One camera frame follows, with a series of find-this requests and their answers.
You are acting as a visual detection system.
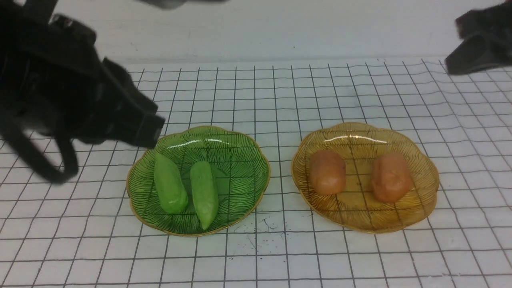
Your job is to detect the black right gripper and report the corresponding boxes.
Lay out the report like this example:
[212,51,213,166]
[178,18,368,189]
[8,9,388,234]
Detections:
[445,34,512,76]

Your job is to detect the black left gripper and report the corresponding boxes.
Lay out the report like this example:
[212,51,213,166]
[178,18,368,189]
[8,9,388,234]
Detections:
[72,58,165,149]

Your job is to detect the orange potato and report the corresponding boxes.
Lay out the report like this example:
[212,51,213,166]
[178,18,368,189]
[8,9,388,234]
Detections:
[371,152,414,204]
[309,150,346,196]

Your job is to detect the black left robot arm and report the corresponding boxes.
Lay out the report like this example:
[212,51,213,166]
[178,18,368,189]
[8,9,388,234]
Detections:
[1,0,165,149]

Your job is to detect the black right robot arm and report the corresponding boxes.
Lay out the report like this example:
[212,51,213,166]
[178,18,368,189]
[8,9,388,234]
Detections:
[445,0,512,75]

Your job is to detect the green transparent plastic plate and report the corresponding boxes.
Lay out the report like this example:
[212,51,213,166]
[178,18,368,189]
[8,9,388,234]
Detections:
[126,126,271,237]

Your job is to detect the amber transparent plastic plate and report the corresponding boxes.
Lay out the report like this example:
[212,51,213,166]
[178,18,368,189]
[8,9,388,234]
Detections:
[291,122,440,234]

